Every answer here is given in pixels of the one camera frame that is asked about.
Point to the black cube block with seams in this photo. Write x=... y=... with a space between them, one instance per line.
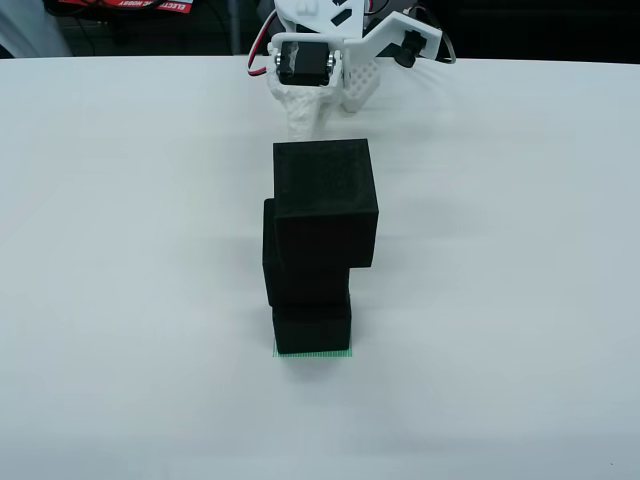
x=325 y=200

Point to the smooth black cube block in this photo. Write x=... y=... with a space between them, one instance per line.
x=300 y=285
x=312 y=330

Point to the white perforated base block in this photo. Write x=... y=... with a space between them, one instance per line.
x=362 y=85

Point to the red printed sign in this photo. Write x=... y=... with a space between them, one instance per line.
x=125 y=5

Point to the green striped square marker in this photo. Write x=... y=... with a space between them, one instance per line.
x=315 y=355

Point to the wrist camera on white bracket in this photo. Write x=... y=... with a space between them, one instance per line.
x=400 y=37

